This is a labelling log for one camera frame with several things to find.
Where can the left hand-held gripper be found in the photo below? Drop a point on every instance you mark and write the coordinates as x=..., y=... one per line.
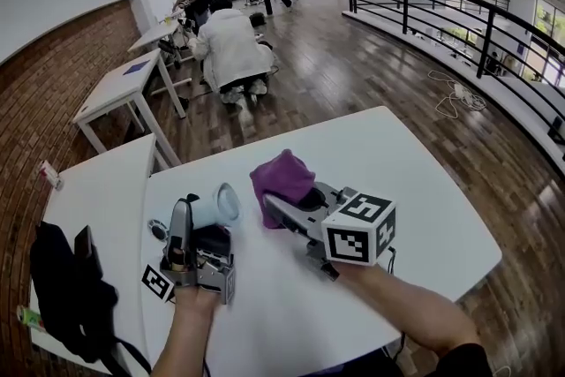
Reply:
x=198, y=269

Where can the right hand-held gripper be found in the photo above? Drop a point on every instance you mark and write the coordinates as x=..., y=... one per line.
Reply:
x=357, y=234

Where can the purple cloth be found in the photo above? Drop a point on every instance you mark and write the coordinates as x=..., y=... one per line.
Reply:
x=282, y=176

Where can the person's right forearm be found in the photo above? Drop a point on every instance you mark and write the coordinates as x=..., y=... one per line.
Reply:
x=410, y=309

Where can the person's left forearm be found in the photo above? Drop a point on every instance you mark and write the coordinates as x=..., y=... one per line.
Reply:
x=185, y=335

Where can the person's left hand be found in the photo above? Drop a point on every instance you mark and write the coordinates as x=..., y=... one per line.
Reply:
x=178, y=258

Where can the white table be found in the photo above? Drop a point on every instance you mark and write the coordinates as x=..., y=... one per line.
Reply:
x=106, y=198
x=154, y=35
x=119, y=88

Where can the black phone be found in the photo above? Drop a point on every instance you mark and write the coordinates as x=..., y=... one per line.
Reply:
x=84, y=243

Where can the black backpack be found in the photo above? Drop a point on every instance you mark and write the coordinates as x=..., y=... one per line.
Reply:
x=66, y=300

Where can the purple paper sheet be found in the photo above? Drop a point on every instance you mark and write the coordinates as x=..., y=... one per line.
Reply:
x=135, y=69

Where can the black bag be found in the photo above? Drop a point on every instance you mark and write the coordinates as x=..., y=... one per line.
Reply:
x=257, y=19

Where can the person's black clothing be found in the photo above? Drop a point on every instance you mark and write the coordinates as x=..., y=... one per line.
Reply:
x=441, y=366

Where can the black metal railing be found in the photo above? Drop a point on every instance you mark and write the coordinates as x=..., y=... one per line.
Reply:
x=490, y=31

